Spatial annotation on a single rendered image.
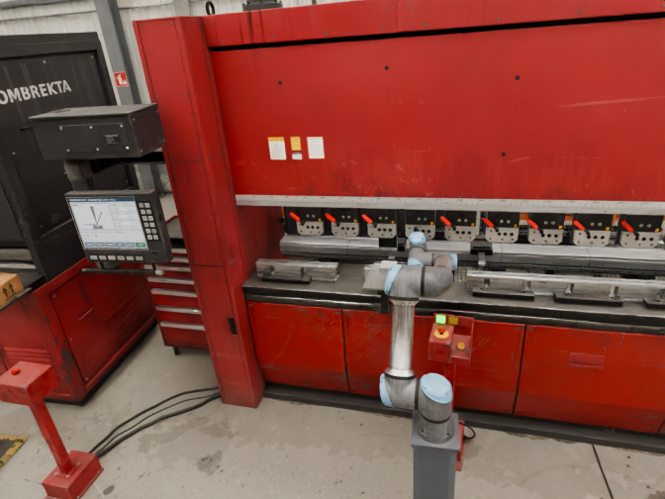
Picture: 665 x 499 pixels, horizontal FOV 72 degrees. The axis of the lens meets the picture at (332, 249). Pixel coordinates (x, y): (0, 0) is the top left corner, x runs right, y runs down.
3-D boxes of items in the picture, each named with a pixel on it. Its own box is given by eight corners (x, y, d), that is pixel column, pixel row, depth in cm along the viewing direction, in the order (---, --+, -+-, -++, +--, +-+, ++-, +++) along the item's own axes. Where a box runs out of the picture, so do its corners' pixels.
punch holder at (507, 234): (485, 242, 231) (487, 211, 224) (484, 235, 238) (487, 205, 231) (517, 243, 227) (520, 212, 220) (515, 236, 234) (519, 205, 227)
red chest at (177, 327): (166, 359, 353) (133, 243, 310) (200, 322, 397) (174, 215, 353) (226, 367, 340) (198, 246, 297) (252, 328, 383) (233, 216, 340)
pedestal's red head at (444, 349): (427, 359, 231) (428, 331, 224) (432, 341, 245) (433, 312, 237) (469, 366, 225) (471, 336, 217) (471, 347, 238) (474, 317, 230)
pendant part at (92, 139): (84, 284, 238) (25, 117, 202) (112, 261, 260) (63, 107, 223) (173, 286, 229) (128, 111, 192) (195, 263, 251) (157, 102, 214)
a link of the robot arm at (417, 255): (430, 265, 204) (432, 247, 210) (406, 263, 207) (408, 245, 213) (431, 275, 210) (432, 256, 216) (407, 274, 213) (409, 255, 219)
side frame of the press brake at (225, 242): (222, 404, 306) (130, 20, 206) (269, 329, 379) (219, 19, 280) (256, 409, 299) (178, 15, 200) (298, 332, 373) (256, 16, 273)
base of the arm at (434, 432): (455, 446, 170) (456, 426, 165) (414, 442, 173) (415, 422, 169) (454, 415, 183) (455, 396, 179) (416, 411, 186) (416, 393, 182)
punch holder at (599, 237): (572, 246, 220) (578, 213, 213) (569, 238, 228) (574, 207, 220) (608, 247, 216) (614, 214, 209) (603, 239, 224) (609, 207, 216)
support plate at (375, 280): (362, 289, 234) (362, 287, 234) (372, 265, 257) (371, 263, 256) (398, 291, 229) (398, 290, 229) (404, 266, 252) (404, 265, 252)
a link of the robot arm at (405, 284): (417, 415, 167) (425, 265, 167) (376, 409, 171) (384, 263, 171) (420, 405, 178) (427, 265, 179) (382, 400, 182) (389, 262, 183)
